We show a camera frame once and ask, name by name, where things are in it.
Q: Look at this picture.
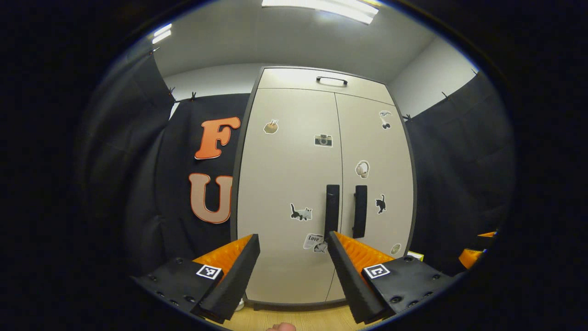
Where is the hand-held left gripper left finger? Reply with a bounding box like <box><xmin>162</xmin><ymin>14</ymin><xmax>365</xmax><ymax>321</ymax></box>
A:
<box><xmin>133</xmin><ymin>234</ymin><xmax>261</xmax><ymax>324</ymax></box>

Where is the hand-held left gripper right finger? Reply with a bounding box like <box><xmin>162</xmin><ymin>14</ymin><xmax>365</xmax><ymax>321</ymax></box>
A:
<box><xmin>327</xmin><ymin>231</ymin><xmax>453</xmax><ymax>325</ymax></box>

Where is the white shoe cabinet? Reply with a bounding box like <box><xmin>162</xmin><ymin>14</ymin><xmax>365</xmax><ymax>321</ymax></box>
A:
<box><xmin>230</xmin><ymin>66</ymin><xmax>418</xmax><ymax>311</ymax></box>

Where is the white shoe cabinet door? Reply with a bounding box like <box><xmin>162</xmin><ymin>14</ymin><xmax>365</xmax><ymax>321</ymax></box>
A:
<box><xmin>237</xmin><ymin>87</ymin><xmax>343</xmax><ymax>304</ymax></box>
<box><xmin>325</xmin><ymin>93</ymin><xmax>414</xmax><ymax>302</ymax></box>

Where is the white cabinet drawer front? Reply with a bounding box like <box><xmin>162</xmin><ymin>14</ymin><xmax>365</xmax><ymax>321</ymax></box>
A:
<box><xmin>257</xmin><ymin>68</ymin><xmax>395</xmax><ymax>105</ymax></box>

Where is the black backdrop cloth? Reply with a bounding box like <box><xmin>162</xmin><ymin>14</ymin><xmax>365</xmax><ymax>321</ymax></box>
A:
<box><xmin>76</xmin><ymin>46</ymin><xmax>251</xmax><ymax>276</ymax></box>
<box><xmin>404</xmin><ymin>69</ymin><xmax>515</xmax><ymax>276</ymax></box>

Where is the ceiling light panel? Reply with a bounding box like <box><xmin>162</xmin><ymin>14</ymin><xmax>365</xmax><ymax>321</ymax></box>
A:
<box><xmin>262</xmin><ymin>0</ymin><xmax>379</xmax><ymax>25</ymax></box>
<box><xmin>152</xmin><ymin>24</ymin><xmax>173</xmax><ymax>45</ymax></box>

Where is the black door handle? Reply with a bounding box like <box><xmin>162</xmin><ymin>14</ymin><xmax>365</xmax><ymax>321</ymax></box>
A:
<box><xmin>324</xmin><ymin>184</ymin><xmax>341</xmax><ymax>240</ymax></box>
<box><xmin>352</xmin><ymin>185</ymin><xmax>368</xmax><ymax>239</ymax></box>

